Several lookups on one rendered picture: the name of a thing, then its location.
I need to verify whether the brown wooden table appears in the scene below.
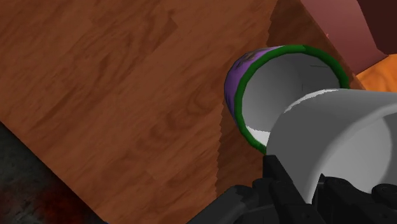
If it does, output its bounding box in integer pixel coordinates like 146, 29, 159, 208
0, 0, 366, 224

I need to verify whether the purple cup with green rim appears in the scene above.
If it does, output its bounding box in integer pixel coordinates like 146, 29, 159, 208
223, 44, 351, 155

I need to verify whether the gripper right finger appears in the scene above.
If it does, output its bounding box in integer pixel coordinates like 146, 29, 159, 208
311, 172, 397, 224

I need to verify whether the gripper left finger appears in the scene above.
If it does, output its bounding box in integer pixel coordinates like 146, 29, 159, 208
186, 154, 325, 224

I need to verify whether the white cup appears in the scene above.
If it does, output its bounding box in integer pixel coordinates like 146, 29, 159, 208
265, 88, 397, 204

